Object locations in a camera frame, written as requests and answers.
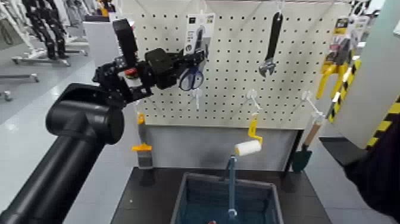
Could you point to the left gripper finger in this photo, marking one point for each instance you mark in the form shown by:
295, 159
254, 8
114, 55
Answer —
193, 62

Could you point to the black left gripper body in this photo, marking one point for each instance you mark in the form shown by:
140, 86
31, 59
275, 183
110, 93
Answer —
162, 67

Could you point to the blue scissors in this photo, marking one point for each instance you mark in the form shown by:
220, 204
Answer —
200, 22

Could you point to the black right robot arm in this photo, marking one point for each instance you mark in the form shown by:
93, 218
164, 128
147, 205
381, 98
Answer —
381, 175

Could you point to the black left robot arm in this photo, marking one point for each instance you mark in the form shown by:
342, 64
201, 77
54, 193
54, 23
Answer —
62, 162

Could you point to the blue-grey plastic crate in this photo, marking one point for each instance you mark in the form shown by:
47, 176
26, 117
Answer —
203, 200

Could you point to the white perforated pegboard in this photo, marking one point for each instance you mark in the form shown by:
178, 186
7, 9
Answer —
237, 47

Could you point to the plain grey partition panel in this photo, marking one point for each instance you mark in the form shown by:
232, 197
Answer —
97, 43

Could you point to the grey stand base panel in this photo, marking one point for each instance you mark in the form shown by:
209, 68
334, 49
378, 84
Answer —
193, 147

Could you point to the black adjustable wrench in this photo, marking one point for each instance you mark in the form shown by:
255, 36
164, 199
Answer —
274, 34

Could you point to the black background robot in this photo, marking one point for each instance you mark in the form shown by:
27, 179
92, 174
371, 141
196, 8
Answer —
47, 28

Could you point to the yellow pliers in package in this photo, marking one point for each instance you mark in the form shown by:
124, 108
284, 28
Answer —
339, 53

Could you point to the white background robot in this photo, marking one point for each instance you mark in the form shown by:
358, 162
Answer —
18, 28

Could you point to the grey caster wheel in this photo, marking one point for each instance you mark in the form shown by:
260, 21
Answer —
7, 96

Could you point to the grey partition panel hazard stripes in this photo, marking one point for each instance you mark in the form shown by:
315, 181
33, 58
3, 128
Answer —
375, 68

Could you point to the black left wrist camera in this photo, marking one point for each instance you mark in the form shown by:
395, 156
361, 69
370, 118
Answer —
125, 40

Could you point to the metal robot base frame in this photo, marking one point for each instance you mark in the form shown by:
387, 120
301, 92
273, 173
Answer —
18, 77
40, 61

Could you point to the black stand post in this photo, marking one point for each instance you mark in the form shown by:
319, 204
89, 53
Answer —
295, 144

